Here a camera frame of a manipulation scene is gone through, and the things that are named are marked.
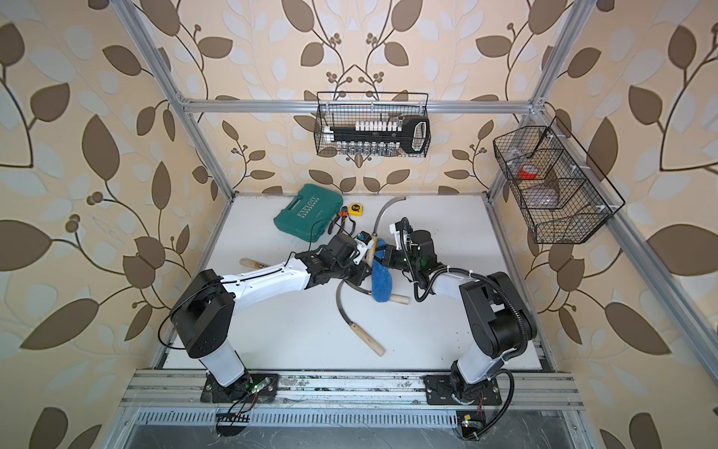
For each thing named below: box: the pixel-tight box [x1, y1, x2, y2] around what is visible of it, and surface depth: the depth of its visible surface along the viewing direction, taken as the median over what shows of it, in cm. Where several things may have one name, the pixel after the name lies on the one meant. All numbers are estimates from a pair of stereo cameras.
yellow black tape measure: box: [348, 202, 364, 218], surface depth 117 cm
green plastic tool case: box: [272, 184, 345, 243], surface depth 111 cm
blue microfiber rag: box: [371, 238, 394, 304], surface depth 86 cm
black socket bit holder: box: [324, 115, 431, 156], surface depth 87 cm
